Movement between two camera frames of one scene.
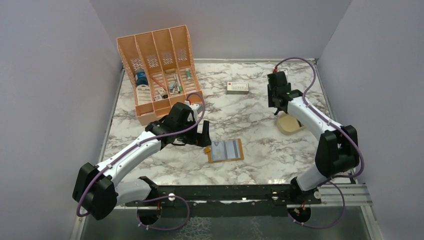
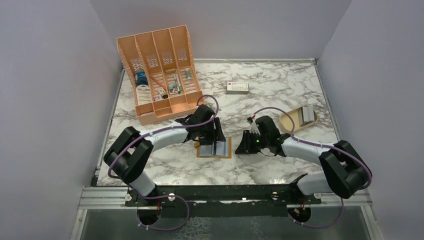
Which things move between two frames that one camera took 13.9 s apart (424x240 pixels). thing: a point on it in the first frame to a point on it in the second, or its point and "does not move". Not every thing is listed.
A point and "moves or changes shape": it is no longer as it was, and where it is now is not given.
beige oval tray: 287,124 does not move
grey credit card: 219,150 to 205,150
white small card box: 234,88 does not move
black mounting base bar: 213,201 does not move
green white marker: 188,74 does not move
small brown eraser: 170,71 does not move
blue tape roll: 141,79 does not move
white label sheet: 143,94 does not move
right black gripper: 270,94 to 245,146
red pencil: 159,83 does not move
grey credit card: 233,149 to 220,148
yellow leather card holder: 224,150 moves or changes shape
